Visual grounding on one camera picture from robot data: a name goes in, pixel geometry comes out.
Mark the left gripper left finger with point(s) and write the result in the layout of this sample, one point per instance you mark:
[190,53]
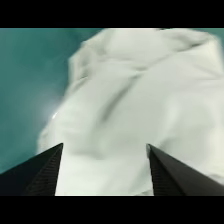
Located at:
[36,176]

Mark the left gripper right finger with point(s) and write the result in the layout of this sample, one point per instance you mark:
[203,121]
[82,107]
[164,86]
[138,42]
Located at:
[173,176]

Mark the white shirt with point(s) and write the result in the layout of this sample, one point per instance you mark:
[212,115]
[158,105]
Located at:
[140,110]

